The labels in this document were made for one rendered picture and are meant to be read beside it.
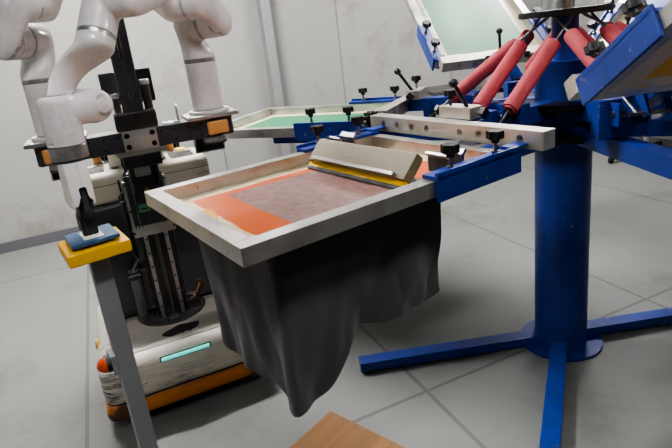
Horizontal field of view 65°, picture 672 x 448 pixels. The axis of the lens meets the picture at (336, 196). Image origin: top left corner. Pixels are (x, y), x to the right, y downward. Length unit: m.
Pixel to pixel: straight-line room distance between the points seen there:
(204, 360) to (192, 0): 1.32
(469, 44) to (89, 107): 1.98
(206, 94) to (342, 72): 3.40
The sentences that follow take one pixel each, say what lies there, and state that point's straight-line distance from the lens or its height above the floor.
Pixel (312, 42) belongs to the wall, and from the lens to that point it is 4.90.
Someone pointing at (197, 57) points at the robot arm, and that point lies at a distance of 1.69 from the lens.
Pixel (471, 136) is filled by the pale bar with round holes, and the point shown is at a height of 1.01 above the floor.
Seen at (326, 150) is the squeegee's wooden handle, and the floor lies 1.01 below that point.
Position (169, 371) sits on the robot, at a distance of 2.19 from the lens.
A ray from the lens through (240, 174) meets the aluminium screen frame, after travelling 1.54.
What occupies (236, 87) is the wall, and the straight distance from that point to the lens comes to 4.69.
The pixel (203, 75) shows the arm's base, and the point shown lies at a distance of 1.69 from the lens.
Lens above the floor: 1.34
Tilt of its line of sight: 17 degrees down
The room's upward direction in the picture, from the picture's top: 7 degrees counter-clockwise
